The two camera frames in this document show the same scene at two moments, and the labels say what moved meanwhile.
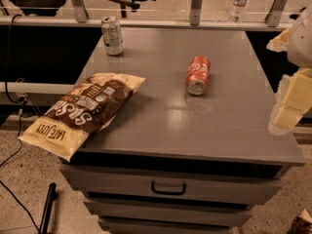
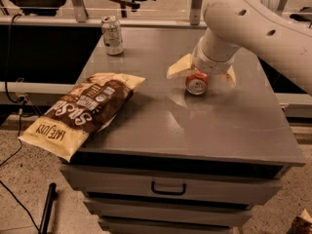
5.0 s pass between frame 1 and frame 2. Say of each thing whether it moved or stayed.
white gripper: moved
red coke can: stayed
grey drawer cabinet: stayed
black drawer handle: stayed
